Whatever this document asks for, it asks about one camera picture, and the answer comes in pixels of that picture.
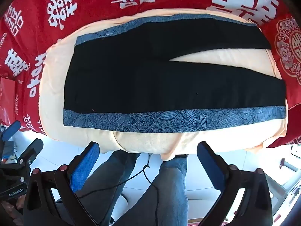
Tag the person's right leg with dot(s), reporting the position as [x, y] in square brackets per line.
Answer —
[164, 193]

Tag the red floral printed pillow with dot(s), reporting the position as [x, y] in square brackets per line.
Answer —
[289, 58]

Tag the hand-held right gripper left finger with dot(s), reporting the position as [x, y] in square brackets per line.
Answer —
[83, 169]

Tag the peach blanket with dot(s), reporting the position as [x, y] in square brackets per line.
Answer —
[58, 75]

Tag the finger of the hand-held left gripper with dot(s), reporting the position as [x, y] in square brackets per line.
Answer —
[11, 129]
[31, 151]

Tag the red plastic bag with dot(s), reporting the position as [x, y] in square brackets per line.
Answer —
[8, 98]

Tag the person's left leg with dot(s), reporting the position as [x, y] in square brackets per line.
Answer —
[110, 181]

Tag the person's leg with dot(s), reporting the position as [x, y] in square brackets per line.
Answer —
[110, 181]
[164, 193]

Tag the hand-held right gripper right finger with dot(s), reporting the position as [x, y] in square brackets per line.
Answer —
[210, 167]

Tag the black pants with blue stripes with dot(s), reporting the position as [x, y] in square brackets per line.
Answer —
[164, 82]

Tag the red printed blanket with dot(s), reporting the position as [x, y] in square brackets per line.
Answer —
[82, 7]

